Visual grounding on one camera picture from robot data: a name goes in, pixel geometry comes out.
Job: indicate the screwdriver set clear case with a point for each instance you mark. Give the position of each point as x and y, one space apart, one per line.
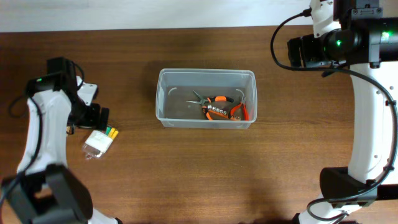
98 143

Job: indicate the orange socket bit rail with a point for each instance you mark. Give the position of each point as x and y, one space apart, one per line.
231 114

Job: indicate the clear plastic container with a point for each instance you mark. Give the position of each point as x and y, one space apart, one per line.
175 86

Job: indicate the small red cutter pliers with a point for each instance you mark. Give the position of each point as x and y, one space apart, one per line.
239 112

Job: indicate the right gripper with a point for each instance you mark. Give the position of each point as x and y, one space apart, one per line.
306 43

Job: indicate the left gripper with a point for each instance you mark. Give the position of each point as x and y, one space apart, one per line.
92 121

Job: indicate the long nose pliers orange black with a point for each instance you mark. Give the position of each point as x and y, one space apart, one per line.
205 101

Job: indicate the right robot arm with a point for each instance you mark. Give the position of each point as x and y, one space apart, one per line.
354 37

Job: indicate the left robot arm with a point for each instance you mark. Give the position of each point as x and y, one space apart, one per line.
44 190

